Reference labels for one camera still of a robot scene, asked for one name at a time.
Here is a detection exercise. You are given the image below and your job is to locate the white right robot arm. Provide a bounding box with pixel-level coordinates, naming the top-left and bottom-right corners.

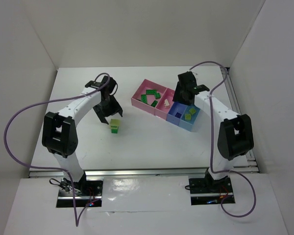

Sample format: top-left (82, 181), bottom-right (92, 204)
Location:
top-left (173, 71), bottom-right (254, 189)

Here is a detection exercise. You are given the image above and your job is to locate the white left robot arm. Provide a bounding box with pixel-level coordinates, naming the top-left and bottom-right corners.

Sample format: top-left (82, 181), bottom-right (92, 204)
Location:
top-left (42, 73), bottom-right (123, 191)

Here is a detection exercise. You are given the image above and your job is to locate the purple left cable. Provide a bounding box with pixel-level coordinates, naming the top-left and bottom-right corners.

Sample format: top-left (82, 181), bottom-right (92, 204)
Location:
top-left (3, 72), bottom-right (111, 227)

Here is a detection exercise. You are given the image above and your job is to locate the aluminium front rail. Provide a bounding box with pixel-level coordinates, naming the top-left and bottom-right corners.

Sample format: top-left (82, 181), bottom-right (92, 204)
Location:
top-left (28, 168), bottom-right (206, 178)

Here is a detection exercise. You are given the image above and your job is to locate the dark blue lego brick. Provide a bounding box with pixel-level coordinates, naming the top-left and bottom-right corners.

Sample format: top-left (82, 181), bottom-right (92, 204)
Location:
top-left (175, 112), bottom-right (182, 119)

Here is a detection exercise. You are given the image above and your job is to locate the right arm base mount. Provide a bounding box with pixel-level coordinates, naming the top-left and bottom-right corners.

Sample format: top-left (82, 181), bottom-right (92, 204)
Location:
top-left (184, 170), bottom-right (235, 206)

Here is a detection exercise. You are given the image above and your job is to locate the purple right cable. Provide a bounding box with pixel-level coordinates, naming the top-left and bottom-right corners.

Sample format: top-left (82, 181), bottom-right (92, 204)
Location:
top-left (190, 61), bottom-right (257, 218)

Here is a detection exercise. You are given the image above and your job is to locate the lime and green lego stack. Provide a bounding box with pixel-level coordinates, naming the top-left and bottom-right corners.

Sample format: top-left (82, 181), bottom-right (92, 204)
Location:
top-left (109, 119), bottom-right (121, 134)

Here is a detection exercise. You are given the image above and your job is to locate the pink plastic container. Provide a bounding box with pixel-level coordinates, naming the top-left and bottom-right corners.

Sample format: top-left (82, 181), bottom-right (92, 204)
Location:
top-left (131, 79), bottom-right (174, 120)

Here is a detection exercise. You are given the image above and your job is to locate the lime green small lego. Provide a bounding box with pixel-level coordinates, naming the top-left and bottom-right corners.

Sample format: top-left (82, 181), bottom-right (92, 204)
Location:
top-left (189, 108), bottom-right (196, 115)

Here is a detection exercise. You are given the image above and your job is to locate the aluminium side rail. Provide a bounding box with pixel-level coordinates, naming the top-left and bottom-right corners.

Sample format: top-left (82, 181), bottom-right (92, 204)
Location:
top-left (221, 67), bottom-right (259, 172)

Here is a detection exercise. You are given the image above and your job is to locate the green lego brick with studs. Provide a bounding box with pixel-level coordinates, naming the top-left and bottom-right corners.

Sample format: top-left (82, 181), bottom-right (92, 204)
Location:
top-left (154, 93), bottom-right (161, 99)

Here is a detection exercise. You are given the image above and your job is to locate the white piece in pink container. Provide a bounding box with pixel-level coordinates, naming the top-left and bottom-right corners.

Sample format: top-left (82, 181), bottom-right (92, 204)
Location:
top-left (164, 99), bottom-right (170, 109)

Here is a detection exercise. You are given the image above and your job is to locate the purple cable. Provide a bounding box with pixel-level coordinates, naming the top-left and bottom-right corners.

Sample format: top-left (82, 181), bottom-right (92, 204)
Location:
top-left (190, 61), bottom-right (257, 218)
top-left (3, 72), bottom-right (111, 227)

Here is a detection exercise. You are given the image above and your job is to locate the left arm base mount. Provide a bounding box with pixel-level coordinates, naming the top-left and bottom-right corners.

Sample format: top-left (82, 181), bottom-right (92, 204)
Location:
top-left (49, 178), bottom-right (103, 208)

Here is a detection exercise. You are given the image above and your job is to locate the blue plastic container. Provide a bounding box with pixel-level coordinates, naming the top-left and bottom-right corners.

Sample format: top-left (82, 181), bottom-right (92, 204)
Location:
top-left (166, 102), bottom-right (200, 132)

